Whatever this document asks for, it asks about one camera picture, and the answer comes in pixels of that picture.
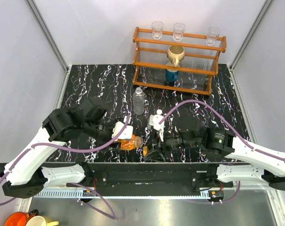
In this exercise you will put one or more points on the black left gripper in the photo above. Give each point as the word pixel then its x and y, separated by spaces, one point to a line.
pixel 101 141

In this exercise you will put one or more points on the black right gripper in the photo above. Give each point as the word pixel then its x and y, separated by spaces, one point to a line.
pixel 155 153

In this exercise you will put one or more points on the orange bottle cap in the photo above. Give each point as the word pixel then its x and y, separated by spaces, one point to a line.
pixel 145 151

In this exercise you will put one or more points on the orange juice bottle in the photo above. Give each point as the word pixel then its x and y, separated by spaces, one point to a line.
pixel 128 145

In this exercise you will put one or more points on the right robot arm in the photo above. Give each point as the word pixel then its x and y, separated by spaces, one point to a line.
pixel 261 164

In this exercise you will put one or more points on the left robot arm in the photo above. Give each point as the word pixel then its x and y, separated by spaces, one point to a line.
pixel 25 176

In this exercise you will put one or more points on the clear empty plastic bottle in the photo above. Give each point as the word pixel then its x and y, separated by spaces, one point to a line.
pixel 138 101

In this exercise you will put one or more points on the blue ceramic mug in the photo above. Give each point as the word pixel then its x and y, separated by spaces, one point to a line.
pixel 171 75

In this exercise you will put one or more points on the orange wooden shelf rack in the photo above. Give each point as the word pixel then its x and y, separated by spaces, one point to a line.
pixel 188 65

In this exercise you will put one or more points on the beige ceramic mug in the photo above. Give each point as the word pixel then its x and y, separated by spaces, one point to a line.
pixel 175 54

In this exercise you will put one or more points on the cream yellow mug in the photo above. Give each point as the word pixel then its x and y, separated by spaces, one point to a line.
pixel 42 221

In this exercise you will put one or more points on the orange mug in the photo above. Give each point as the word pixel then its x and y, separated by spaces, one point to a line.
pixel 20 218

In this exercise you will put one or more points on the clear drinking glass left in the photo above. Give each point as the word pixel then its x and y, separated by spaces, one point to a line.
pixel 157 30

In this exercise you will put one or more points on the clear drinking glass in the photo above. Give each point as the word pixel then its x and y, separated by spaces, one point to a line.
pixel 212 35
pixel 178 31
pixel 157 30

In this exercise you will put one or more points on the clear drinking glass middle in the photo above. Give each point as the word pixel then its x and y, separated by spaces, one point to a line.
pixel 178 31

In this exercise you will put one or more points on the clear drinking glass right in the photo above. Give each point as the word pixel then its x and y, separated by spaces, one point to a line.
pixel 212 35

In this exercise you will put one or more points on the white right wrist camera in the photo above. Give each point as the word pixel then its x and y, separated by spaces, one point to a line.
pixel 153 122

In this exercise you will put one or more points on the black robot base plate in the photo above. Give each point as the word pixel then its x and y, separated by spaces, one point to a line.
pixel 151 179

